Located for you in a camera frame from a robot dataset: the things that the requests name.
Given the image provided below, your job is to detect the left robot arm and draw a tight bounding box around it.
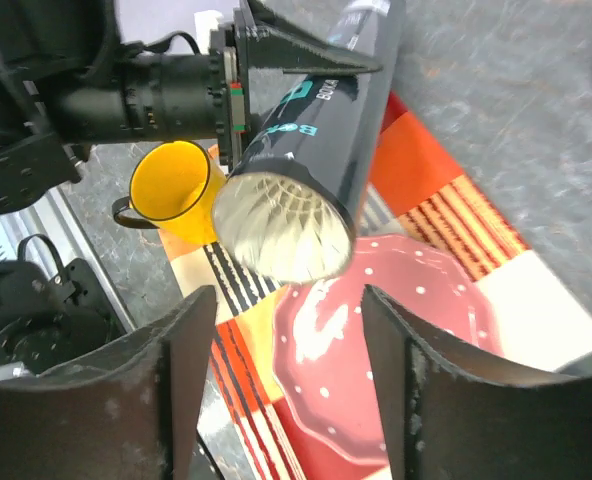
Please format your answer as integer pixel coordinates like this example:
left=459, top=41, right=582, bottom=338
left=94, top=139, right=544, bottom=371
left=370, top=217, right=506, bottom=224
left=0, top=1, right=405, bottom=284

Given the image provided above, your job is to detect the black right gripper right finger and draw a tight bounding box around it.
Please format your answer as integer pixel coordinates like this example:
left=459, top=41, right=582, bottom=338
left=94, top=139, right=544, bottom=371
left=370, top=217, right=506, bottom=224
left=361, top=285, right=592, bottom=479

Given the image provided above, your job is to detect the pink dotted plate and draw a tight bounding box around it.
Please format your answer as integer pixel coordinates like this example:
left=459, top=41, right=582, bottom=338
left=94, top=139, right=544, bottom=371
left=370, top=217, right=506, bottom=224
left=273, top=234, right=502, bottom=465

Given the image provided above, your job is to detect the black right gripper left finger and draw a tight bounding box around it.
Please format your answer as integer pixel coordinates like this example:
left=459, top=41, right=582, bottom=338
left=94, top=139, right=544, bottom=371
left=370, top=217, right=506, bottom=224
left=0, top=286, right=217, bottom=479

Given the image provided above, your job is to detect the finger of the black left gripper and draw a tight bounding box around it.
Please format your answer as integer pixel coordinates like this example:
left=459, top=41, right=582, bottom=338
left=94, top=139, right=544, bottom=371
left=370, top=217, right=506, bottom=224
left=240, top=1, right=382, bottom=75

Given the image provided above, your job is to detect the white feather shuttlecock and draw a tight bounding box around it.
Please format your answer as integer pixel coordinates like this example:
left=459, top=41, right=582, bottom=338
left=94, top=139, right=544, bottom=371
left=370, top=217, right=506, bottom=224
left=212, top=173, right=354, bottom=284

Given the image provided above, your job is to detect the black shuttlecock tube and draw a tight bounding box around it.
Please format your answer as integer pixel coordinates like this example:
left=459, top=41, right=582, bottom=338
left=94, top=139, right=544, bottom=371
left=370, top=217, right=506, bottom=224
left=228, top=1, right=405, bottom=250

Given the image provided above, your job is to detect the yellow mug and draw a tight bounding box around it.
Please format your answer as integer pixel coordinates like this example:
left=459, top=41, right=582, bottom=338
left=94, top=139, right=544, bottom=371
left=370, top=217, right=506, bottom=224
left=111, top=141, right=226, bottom=245

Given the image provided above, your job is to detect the colourful patchwork placemat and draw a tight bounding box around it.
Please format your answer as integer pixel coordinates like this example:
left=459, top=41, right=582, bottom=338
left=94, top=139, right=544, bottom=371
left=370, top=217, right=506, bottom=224
left=161, top=96, right=592, bottom=479

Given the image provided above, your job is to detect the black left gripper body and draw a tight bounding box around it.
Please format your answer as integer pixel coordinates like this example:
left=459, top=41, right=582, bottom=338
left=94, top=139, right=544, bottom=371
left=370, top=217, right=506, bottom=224
left=50, top=23, right=249, bottom=165

